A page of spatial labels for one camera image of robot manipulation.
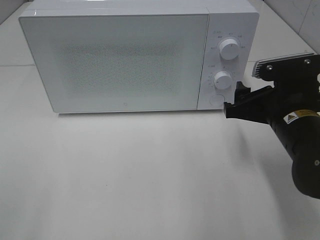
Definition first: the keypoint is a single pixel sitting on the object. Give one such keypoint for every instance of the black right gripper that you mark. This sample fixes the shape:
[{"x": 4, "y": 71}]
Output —
[{"x": 285, "y": 102}]

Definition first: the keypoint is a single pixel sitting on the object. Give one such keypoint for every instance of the round door release button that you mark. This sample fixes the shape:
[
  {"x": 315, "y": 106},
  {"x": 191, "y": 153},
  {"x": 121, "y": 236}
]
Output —
[{"x": 217, "y": 101}]

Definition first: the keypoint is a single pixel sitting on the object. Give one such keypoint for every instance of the white dial knob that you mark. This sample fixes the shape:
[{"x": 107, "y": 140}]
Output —
[
  {"x": 222, "y": 80},
  {"x": 229, "y": 48}
]

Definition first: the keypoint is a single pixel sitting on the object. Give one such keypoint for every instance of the white microwave door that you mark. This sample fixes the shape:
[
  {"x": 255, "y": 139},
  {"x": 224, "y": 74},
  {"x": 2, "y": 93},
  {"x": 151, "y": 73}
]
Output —
[{"x": 96, "y": 64}]

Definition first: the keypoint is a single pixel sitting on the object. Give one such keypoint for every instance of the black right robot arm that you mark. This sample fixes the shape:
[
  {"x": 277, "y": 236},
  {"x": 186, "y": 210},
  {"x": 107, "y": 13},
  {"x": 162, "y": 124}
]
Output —
[{"x": 301, "y": 140}]

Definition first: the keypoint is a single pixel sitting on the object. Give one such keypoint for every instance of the white microwave oven body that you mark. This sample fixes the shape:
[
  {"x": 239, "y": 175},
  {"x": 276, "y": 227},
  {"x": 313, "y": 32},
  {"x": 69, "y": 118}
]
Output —
[{"x": 226, "y": 18}]

